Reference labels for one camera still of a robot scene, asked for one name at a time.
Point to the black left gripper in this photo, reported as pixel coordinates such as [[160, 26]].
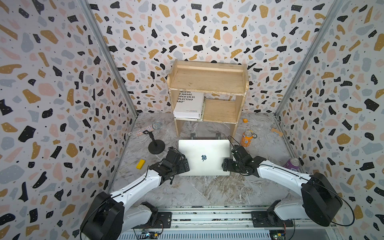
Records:
[[182, 168]]

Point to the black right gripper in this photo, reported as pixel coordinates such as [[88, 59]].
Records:
[[229, 163]]

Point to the silver laptop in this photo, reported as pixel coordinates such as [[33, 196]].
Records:
[[205, 157]]

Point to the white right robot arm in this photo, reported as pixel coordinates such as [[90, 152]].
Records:
[[317, 201]]

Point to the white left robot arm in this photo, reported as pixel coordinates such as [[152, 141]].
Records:
[[112, 214]]

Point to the orange soda can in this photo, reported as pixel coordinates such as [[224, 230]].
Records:
[[247, 138]]

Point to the microphone on black stand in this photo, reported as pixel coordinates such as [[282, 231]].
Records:
[[156, 146]]

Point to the yellow rectangular block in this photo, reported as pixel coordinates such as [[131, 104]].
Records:
[[140, 164]]

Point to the tan wooden rectangular block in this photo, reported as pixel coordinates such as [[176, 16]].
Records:
[[277, 132]]

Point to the white book with black text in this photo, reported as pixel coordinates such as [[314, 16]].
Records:
[[188, 94]]

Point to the purple soda can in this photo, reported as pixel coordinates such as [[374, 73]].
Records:
[[293, 164]]

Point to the wooden shelf unit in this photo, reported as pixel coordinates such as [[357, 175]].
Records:
[[212, 78]]

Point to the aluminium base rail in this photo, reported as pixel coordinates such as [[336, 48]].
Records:
[[213, 223]]

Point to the aluminium corner frame post left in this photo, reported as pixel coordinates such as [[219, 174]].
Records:
[[89, 16]]

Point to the aluminium corner frame post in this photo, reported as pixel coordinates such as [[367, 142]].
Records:
[[89, 16], [331, 15]]

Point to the aluminium corner frame post right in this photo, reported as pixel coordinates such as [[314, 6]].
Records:
[[331, 15]]

